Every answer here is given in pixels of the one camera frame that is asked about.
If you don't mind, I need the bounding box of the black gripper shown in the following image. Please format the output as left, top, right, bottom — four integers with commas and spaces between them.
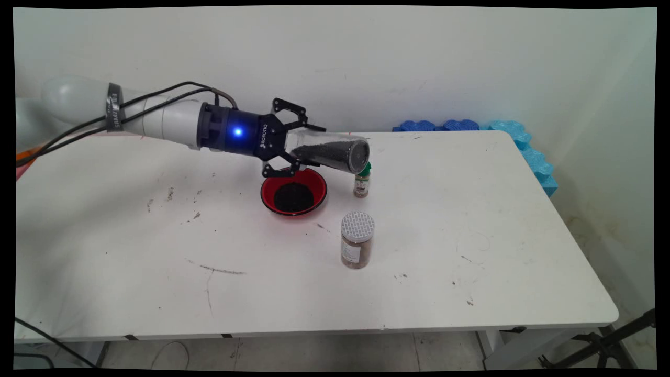
198, 97, 327, 179

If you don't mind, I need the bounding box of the clear plastic jar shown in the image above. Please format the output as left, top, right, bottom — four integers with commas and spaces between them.
285, 132, 371, 175

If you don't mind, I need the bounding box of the black seeds pile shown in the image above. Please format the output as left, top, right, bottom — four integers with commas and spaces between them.
274, 182, 315, 213

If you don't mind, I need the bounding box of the red bowl black rim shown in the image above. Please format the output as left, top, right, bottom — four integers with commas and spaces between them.
260, 167, 328, 217

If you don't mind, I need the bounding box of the small spice bottle green cap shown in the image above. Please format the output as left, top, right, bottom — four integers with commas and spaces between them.
353, 162, 372, 198

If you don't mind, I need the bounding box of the brown spice jar white lid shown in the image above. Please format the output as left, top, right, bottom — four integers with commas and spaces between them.
340, 211, 375, 270

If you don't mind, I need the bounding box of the black tripod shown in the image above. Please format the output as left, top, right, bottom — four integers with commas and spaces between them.
538, 308, 656, 370

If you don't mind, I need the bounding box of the black camera cable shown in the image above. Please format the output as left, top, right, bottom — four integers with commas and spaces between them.
16, 87, 211, 168

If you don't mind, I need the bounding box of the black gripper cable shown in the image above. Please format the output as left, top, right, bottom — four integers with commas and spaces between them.
16, 81, 239, 159

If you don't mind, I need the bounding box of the grey strap on arm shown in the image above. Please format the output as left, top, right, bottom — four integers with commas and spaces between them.
106, 83, 124, 133

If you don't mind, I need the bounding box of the thin floor wire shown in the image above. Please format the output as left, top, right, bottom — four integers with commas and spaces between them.
151, 341, 190, 370

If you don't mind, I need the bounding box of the black floor cable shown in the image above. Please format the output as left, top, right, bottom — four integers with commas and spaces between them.
15, 316, 98, 369

